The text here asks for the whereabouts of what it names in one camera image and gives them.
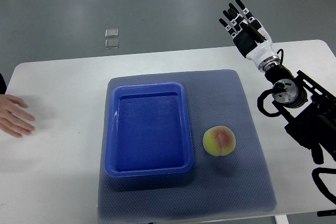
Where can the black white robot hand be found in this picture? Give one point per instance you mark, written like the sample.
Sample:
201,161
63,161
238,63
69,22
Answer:
249,36

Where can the person's bare hand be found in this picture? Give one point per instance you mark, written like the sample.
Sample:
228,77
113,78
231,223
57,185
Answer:
14,120

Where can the yellow red peach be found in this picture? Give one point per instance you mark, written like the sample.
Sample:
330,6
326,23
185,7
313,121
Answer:
219,141

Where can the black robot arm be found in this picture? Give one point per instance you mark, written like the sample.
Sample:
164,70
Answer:
309,110

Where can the upper metal floor plate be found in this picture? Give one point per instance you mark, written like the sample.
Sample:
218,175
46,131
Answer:
111,32

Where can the dark sleeve edge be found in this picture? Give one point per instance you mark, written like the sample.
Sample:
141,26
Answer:
3,86

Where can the blue plastic tray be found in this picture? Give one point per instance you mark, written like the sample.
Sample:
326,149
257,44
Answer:
148,131

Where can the grey blue mesh mat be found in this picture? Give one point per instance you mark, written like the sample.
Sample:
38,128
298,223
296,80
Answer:
236,184

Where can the white table leg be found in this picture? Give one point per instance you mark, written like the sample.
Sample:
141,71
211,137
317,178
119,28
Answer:
281,219

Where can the black bracket at table edge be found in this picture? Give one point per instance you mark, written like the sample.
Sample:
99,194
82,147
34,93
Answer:
326,213

